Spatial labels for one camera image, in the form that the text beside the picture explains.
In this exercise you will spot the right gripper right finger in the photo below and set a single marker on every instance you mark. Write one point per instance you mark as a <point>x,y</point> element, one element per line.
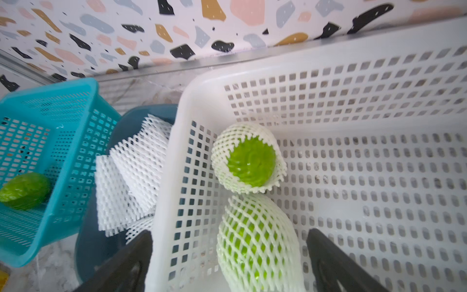
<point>335,271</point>

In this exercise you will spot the pile of white foam nets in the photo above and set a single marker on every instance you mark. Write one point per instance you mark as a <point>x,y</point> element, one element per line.
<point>128,180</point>

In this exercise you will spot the dark teal small bin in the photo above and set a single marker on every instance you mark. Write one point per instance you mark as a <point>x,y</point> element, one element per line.
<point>93,248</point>

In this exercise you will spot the teal plastic basket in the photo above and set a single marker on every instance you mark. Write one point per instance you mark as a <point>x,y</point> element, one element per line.
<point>55,130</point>

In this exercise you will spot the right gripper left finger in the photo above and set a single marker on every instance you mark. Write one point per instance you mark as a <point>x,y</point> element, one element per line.
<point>126,271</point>

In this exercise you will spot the white foam net sleeve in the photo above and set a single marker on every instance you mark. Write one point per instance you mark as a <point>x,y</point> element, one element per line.
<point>225,144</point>
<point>294,278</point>

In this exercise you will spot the green custard apple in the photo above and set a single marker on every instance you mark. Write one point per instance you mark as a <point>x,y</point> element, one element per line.
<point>26,191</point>
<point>253,162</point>
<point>251,251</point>

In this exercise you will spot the white plastic basket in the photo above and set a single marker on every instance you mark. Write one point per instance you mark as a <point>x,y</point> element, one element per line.
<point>374,134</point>

